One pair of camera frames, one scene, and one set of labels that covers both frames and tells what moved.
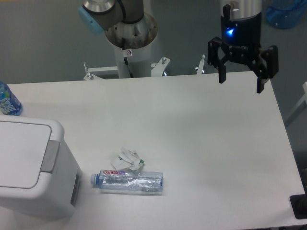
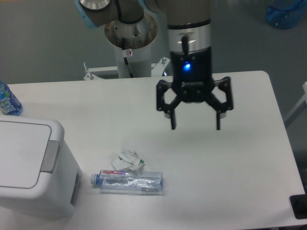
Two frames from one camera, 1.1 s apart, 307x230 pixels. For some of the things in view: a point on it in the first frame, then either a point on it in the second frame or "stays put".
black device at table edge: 299,202 stays put
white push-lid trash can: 40,176 stays put
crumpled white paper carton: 127,160 stays put
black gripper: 241,39 to 192,72
